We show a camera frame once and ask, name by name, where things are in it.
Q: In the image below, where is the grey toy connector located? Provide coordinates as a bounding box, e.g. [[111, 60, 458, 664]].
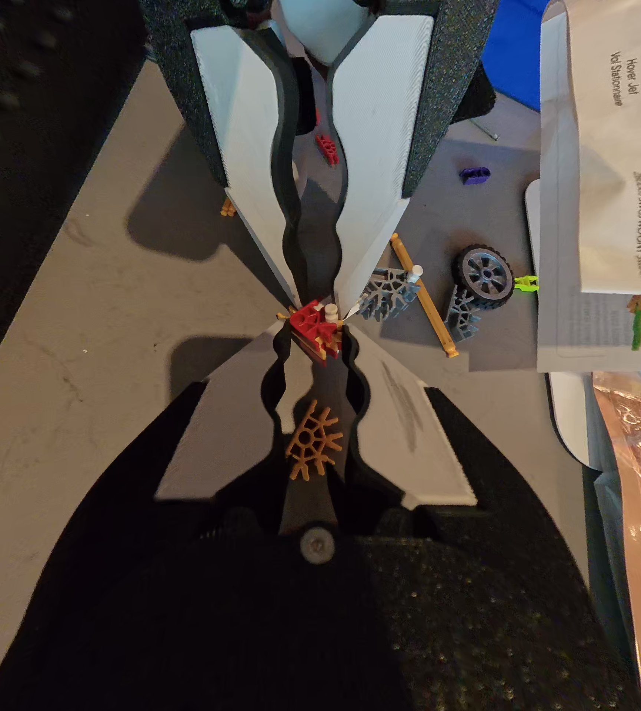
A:
[[353, 267, 421, 323], [443, 287, 481, 343]]

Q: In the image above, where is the yellow toy connector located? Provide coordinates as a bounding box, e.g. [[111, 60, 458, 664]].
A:
[[285, 398, 345, 482], [308, 327, 345, 362]]

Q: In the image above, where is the long yellow toy rod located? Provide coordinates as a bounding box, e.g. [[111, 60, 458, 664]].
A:
[[389, 233, 460, 358]]

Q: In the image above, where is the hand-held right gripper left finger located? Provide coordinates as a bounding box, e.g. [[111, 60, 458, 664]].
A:
[[155, 321, 293, 501]]

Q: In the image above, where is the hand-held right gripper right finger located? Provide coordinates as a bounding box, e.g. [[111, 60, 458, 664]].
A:
[[343, 325, 478, 507]]

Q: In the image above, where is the blue plastic bin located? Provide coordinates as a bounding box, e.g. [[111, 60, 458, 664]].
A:
[[481, 0, 547, 112]]

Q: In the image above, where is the red connector with white rod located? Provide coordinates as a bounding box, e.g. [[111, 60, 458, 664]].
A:
[[289, 299, 338, 346]]

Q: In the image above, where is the toy wheel with black tyre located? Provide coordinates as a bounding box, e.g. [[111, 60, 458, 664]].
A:
[[452, 244, 516, 310]]

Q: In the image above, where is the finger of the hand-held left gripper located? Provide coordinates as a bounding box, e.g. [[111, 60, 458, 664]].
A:
[[190, 25, 306, 310], [327, 14, 435, 320]]

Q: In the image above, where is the printed instruction sheet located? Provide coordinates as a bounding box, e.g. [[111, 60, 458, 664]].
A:
[[567, 0, 641, 296]]

